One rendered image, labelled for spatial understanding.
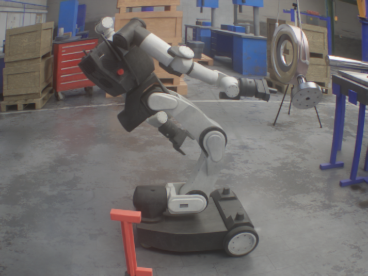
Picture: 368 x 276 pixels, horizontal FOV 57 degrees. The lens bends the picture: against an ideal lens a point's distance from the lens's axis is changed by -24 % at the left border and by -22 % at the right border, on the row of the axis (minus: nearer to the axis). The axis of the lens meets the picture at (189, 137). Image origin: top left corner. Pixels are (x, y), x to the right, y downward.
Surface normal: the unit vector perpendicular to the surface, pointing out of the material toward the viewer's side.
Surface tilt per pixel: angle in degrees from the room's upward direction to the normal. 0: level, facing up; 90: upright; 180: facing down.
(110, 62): 71
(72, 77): 90
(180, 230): 0
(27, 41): 90
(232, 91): 103
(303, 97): 131
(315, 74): 90
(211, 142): 90
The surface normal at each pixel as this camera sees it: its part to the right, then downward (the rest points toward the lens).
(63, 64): 0.51, 0.27
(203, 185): 0.15, 0.30
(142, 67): 0.66, 0.07
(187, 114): 0.40, 0.58
